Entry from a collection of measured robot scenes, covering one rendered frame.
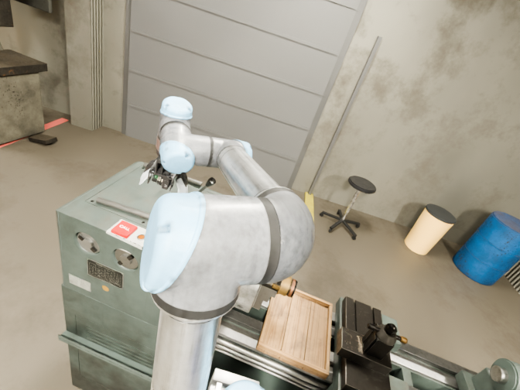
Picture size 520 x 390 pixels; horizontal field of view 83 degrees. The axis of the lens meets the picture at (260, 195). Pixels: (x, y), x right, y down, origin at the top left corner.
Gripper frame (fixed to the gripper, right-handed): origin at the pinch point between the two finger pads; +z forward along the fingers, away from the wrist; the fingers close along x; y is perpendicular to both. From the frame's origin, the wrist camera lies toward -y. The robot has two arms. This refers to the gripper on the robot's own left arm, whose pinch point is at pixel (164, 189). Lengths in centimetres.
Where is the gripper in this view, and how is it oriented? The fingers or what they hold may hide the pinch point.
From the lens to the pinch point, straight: 103.1
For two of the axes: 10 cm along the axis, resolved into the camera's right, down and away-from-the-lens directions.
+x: 9.3, 3.3, 1.6
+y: -1.3, 7.1, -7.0
